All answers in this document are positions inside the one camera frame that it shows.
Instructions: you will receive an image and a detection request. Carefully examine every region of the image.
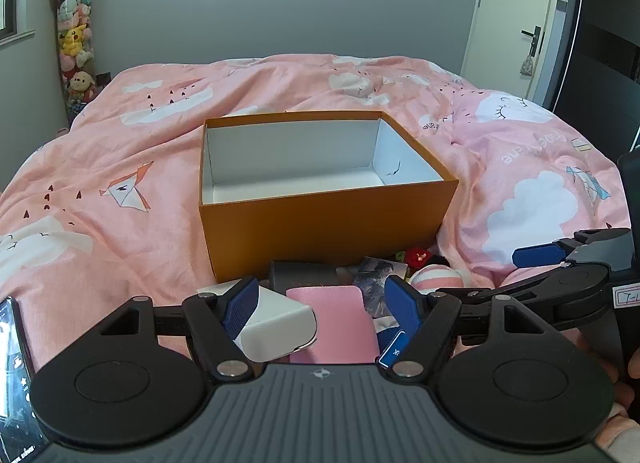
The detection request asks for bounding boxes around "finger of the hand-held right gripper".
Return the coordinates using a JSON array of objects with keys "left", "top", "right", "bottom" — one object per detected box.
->
[
  {"left": 434, "top": 268, "right": 571, "bottom": 321},
  {"left": 512, "top": 228, "right": 632, "bottom": 270}
]

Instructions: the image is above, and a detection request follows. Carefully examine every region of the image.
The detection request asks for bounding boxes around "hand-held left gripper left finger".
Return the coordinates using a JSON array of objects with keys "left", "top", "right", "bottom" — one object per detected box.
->
[{"left": 100, "top": 277, "right": 260, "bottom": 380}]

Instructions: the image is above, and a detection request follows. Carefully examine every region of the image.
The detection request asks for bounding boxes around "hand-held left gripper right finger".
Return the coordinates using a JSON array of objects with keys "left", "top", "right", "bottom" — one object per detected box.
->
[{"left": 385, "top": 275, "right": 543, "bottom": 378}]

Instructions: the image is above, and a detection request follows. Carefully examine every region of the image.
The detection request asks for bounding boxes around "long white box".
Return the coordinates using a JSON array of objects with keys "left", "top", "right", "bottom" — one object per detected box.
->
[{"left": 195, "top": 279, "right": 319, "bottom": 363}]

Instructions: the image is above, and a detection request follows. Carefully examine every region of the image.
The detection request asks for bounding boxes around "pink fabric pouch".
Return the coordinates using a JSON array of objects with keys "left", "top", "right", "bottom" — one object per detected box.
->
[{"left": 285, "top": 286, "right": 379, "bottom": 365}]

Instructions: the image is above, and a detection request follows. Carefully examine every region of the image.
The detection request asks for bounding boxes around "orange cardboard box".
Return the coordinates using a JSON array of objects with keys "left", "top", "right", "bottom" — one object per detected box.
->
[{"left": 198, "top": 110, "right": 460, "bottom": 284}]

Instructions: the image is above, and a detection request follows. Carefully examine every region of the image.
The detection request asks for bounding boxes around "person's right hand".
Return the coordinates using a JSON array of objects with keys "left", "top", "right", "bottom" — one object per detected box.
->
[{"left": 575, "top": 325, "right": 640, "bottom": 463}]

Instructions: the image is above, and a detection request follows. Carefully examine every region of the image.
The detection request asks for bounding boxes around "pink striped ball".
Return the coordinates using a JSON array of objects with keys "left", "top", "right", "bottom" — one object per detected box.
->
[{"left": 409, "top": 264, "right": 463, "bottom": 292}]

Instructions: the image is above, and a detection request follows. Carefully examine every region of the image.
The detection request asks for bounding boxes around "photo card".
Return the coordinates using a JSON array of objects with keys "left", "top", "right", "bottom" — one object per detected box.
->
[{"left": 352, "top": 257, "right": 408, "bottom": 319}]

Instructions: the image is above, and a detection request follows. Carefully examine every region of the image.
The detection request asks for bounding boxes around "blue card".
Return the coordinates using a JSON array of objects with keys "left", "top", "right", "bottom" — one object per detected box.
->
[{"left": 378, "top": 329, "right": 407, "bottom": 369}]

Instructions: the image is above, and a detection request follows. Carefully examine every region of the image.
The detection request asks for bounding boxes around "red plush toy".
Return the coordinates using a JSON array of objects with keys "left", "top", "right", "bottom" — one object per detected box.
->
[{"left": 402, "top": 248, "right": 432, "bottom": 269}]

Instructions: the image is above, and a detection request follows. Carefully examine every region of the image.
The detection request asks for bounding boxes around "dark wardrobe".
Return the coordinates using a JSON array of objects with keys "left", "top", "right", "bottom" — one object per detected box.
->
[{"left": 550, "top": 0, "right": 640, "bottom": 154}]

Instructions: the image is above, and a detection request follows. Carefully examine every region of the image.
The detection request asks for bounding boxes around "black smartphone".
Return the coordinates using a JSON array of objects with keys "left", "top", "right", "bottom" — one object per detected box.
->
[{"left": 0, "top": 295, "right": 51, "bottom": 463}]

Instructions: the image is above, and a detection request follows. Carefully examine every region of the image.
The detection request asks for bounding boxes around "pink printed blanket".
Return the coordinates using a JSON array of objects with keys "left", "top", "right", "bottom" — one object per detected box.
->
[{"left": 0, "top": 54, "right": 631, "bottom": 379}]

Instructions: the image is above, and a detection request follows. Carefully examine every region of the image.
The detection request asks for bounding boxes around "white door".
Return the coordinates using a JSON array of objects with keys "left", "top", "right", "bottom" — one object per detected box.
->
[{"left": 462, "top": 0, "right": 561, "bottom": 104}]

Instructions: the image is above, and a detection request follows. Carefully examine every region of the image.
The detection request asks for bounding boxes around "clear tube of plush toys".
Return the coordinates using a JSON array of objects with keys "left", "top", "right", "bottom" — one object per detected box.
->
[{"left": 49, "top": 0, "right": 96, "bottom": 118}]

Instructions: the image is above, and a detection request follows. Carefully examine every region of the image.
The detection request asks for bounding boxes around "black door handle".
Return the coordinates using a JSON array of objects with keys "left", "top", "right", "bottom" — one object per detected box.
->
[{"left": 520, "top": 25, "right": 545, "bottom": 58}]

